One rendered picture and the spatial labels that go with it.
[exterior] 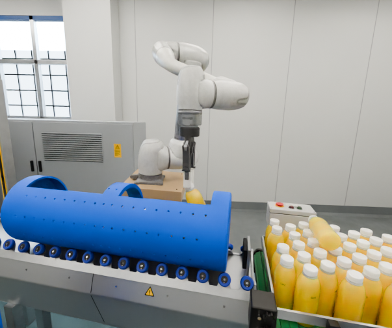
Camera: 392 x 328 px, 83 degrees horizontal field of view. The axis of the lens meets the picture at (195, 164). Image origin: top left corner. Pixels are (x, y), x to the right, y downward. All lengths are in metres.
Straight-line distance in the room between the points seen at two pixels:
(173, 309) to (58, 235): 0.49
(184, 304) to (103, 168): 1.94
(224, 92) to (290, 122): 3.01
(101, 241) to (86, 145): 1.83
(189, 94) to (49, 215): 0.67
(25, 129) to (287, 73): 3.46
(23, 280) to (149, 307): 0.54
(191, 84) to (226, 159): 2.90
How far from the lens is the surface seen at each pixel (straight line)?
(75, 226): 0.93
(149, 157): 1.38
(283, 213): 1.11
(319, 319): 0.81
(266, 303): 0.75
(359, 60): 4.30
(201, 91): 0.81
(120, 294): 0.98
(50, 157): 2.86
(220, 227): 0.73
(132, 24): 3.96
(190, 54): 1.34
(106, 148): 2.53
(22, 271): 1.22
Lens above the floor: 1.50
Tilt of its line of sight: 11 degrees down
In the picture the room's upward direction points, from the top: 2 degrees clockwise
